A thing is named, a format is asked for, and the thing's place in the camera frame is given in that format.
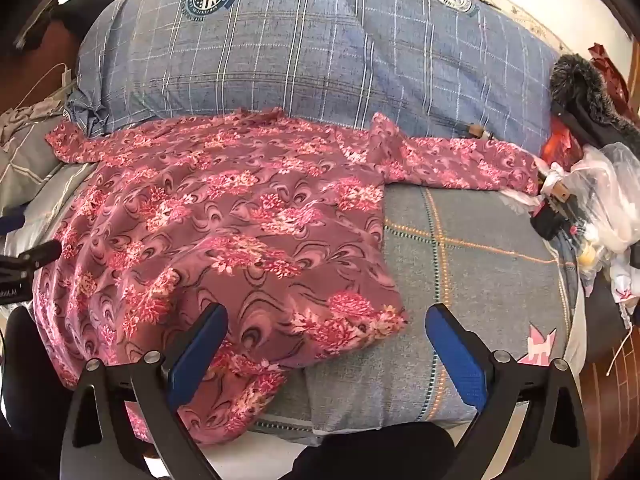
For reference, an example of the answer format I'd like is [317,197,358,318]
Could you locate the pink floral garment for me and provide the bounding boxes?
[32,107,543,448]

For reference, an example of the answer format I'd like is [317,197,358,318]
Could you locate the grey striped pillow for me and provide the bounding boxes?
[0,100,77,216]

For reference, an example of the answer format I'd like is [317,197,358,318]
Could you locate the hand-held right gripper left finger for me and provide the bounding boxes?
[59,303,230,480]

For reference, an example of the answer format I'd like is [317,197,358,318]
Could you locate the red shiny wrapping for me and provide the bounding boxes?
[587,45,632,111]

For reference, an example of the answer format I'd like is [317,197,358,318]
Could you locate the blue plaid quilt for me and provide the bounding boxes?
[65,0,562,157]

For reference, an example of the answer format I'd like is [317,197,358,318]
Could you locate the orange-red plastic bag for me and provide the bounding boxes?
[542,115,582,162]

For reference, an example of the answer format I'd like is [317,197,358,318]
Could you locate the white and brown small object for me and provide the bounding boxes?
[540,170,576,204]

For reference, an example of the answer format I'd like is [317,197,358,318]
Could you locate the white charger cable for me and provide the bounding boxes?
[10,62,72,111]

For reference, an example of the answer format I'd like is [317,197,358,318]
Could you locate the white cord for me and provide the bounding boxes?
[605,310,640,379]

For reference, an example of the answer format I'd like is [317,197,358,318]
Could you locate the dark cloth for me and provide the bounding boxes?
[55,0,121,36]

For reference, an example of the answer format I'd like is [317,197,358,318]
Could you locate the grey patterned bed sheet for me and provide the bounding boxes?
[0,160,581,441]

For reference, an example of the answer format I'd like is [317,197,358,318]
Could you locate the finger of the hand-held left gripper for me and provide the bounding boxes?
[0,239,63,276]
[0,212,27,235]

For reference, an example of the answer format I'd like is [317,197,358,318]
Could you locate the person's dark trousers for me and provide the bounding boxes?
[292,422,456,480]

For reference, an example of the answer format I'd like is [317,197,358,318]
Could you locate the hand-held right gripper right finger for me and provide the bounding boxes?
[424,303,593,480]

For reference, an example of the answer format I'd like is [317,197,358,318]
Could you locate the dark fur-trimmed coat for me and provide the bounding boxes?
[550,54,640,152]

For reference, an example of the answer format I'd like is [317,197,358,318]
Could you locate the clear plastic bag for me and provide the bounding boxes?
[575,142,640,257]

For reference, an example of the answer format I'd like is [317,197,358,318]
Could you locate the white cloth with red print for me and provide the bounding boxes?
[585,255,640,312]

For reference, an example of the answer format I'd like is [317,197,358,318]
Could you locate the person's left forearm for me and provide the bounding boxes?
[0,305,67,461]

